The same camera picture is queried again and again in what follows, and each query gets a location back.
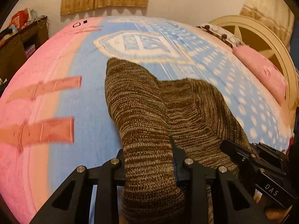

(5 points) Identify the cream wooden headboard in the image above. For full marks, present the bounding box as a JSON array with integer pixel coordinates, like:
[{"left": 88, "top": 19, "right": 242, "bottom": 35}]
[{"left": 210, "top": 15, "right": 298, "bottom": 108}]

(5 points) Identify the brown knitted sweater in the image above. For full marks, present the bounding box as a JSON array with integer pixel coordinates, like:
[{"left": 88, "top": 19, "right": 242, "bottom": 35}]
[{"left": 105, "top": 58, "right": 250, "bottom": 223}]

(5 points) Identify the pink pillow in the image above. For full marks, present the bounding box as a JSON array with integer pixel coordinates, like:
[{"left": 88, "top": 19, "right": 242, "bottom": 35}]
[{"left": 233, "top": 45, "right": 288, "bottom": 105}]

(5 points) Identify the white patterned pillow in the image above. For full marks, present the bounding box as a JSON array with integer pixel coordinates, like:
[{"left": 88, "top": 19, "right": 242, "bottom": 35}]
[{"left": 197, "top": 23, "right": 245, "bottom": 49}]

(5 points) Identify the pink and blue bedspread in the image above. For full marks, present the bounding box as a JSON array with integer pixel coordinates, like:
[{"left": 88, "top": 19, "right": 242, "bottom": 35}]
[{"left": 1, "top": 16, "right": 292, "bottom": 223}]

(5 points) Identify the dark wooden desk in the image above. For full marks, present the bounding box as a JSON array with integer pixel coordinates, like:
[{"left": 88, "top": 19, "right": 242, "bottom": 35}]
[{"left": 1, "top": 16, "right": 49, "bottom": 93}]

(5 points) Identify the red bag on desk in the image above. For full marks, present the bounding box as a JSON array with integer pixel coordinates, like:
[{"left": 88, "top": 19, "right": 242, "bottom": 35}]
[{"left": 11, "top": 9, "right": 29, "bottom": 30}]

